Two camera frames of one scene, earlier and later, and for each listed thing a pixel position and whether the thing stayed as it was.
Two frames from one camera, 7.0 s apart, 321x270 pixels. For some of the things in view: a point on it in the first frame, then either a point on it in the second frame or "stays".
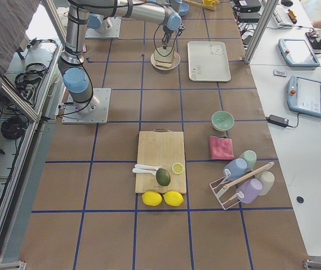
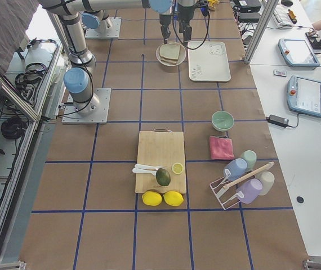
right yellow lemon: [173, 198] stays
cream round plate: [175, 63] -> [172, 54]
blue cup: [237, 167] stays
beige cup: [267, 178] stays
